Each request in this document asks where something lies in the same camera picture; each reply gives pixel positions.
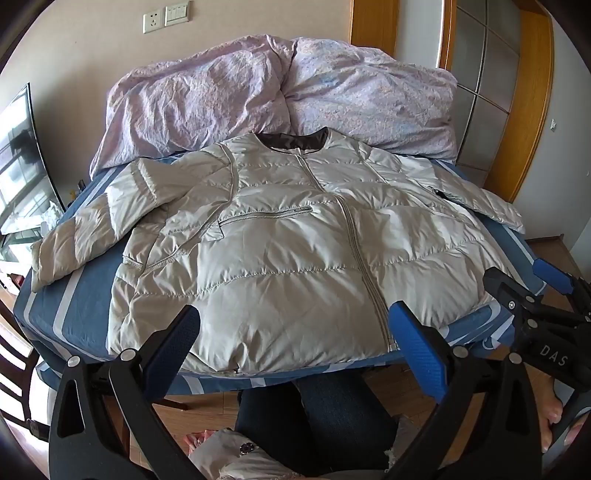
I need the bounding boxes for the pink slipper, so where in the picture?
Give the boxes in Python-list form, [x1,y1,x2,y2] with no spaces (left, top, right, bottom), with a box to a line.
[184,430,218,457]

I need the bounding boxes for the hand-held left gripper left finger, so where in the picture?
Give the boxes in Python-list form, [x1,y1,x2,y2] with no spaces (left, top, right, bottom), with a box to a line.
[48,304,208,480]

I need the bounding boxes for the person's right hand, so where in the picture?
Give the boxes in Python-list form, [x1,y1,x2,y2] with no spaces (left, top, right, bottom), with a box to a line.
[539,376,565,453]

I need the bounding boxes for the dark wooden chair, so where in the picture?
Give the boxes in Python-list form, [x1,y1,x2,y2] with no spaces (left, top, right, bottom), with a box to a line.
[0,295,42,416]

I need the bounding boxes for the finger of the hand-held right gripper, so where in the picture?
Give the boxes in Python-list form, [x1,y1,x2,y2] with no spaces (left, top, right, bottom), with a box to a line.
[531,257,591,320]
[482,266,556,329]

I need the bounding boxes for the white light switch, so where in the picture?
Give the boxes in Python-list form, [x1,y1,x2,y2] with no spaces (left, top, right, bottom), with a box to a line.
[165,1,191,24]

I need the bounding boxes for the wooden framed glass door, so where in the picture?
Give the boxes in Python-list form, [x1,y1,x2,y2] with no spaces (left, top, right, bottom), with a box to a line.
[438,0,555,204]

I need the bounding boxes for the flat screen television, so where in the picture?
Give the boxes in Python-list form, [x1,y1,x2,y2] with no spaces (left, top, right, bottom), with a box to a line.
[0,83,65,236]

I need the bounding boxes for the pink floral quilt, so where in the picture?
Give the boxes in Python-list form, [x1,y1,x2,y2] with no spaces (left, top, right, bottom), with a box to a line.
[89,34,459,176]

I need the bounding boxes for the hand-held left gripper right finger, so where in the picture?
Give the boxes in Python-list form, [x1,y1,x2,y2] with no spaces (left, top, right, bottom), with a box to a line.
[388,300,543,480]

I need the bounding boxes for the beige quilted down jacket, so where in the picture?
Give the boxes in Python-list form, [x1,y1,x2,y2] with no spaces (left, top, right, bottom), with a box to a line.
[30,127,527,377]

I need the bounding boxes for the blue white striped bed sheet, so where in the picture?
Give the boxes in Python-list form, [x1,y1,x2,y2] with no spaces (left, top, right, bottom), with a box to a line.
[13,154,550,402]

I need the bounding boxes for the wooden wall panel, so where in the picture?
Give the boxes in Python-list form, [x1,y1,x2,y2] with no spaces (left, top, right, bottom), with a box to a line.
[350,0,400,61]

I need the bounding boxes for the person's legs in jeans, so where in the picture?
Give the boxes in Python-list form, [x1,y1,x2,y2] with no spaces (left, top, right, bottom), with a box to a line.
[235,369,400,472]

